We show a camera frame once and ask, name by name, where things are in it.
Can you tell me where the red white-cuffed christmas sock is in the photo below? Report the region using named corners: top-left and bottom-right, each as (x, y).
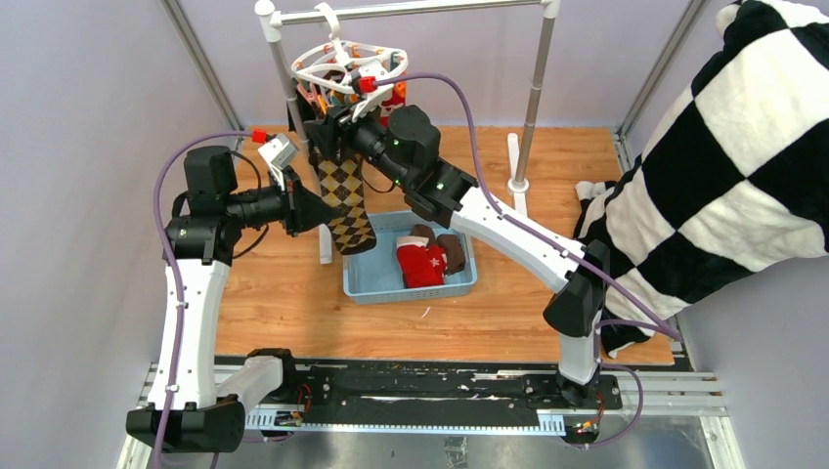
top-left (396, 235), bottom-right (429, 270)

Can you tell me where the brown argyle sock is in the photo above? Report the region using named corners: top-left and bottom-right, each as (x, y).
top-left (309, 147), bottom-right (376, 256)

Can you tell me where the purple cable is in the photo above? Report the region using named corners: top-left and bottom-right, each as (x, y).
top-left (357, 72), bottom-right (684, 450)
top-left (147, 129), bottom-right (296, 469)

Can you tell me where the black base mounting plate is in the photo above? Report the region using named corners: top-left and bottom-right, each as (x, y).
top-left (247, 361), bottom-right (623, 436)

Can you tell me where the brown sock striped cuff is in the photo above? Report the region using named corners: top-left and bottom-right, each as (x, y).
top-left (436, 234), bottom-right (466, 276)

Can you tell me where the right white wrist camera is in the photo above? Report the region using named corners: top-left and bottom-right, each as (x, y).
top-left (351, 59), bottom-right (393, 122)

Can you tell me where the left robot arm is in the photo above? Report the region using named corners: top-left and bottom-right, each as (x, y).
top-left (126, 138), bottom-right (335, 454)

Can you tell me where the light blue plastic basket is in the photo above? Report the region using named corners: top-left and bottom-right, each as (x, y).
top-left (342, 211), bottom-right (478, 305)

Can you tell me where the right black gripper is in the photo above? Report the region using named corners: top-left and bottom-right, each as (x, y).
top-left (303, 95), bottom-right (413, 191)

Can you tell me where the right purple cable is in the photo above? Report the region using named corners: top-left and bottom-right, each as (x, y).
top-left (357, 72), bottom-right (684, 450)

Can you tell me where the white round sock hanger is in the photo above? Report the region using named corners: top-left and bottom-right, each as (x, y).
top-left (289, 2), bottom-right (410, 95)

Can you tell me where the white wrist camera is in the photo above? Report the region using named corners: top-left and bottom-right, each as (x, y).
top-left (257, 134), bottom-right (299, 191)
top-left (351, 59), bottom-right (393, 122)

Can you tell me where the black white checkered blanket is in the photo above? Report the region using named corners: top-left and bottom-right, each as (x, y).
top-left (574, 1), bottom-right (828, 356)

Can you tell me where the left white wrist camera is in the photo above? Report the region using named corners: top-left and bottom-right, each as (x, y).
top-left (257, 134), bottom-right (299, 191)

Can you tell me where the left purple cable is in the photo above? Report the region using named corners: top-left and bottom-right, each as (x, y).
top-left (147, 129), bottom-right (296, 469)

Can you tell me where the aluminium frame rail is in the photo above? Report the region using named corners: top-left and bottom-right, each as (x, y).
top-left (126, 357), bottom-right (744, 468)

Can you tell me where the white grey drying rack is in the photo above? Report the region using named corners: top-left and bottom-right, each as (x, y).
top-left (253, 0), bottom-right (562, 266)

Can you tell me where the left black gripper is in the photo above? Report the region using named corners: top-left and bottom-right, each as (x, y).
top-left (225, 165), bottom-right (339, 237)

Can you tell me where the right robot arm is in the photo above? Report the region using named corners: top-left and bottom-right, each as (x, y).
top-left (302, 106), bottom-right (609, 408)

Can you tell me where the red snowflake christmas sock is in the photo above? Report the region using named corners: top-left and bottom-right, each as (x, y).
top-left (401, 245), bottom-right (446, 288)

